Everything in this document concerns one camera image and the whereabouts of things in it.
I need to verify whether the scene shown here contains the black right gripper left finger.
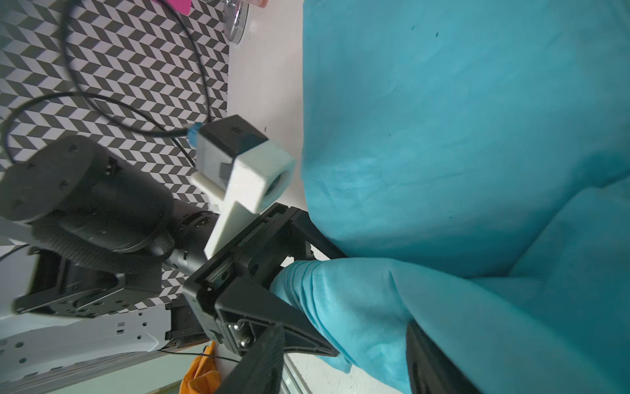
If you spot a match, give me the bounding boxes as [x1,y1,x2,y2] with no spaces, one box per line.
[215,325,285,394]

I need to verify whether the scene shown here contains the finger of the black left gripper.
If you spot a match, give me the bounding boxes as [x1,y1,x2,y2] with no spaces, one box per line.
[290,210,347,260]
[215,277,339,357]

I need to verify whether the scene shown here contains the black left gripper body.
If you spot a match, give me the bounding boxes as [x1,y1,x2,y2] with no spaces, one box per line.
[183,204,306,344]

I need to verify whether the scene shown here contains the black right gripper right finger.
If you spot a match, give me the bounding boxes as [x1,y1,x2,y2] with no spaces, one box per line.
[406,321,481,394]

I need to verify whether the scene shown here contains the turquoise long pants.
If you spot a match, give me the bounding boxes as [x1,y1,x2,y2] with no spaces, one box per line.
[272,1,629,393]

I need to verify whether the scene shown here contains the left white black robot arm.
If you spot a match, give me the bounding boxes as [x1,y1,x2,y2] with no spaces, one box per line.
[1,136,341,383]

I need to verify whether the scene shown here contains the orange cloth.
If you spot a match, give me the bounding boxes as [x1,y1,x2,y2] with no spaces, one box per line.
[179,341,221,394]

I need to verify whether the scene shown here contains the pink ribbed glass tumbler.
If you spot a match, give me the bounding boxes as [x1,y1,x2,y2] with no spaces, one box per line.
[242,0,268,8]

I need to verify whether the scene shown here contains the pink plastic wine glass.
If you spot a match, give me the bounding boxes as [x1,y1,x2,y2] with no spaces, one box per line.
[165,0,193,16]

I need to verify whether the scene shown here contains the aluminium front frame rail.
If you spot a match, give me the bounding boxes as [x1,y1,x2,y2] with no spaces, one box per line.
[1,352,312,393]

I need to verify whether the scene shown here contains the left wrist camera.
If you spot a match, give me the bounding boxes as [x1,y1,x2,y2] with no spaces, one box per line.
[187,115,296,259]

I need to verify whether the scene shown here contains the left camera black cable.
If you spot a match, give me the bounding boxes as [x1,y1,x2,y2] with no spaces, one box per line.
[0,0,213,166]

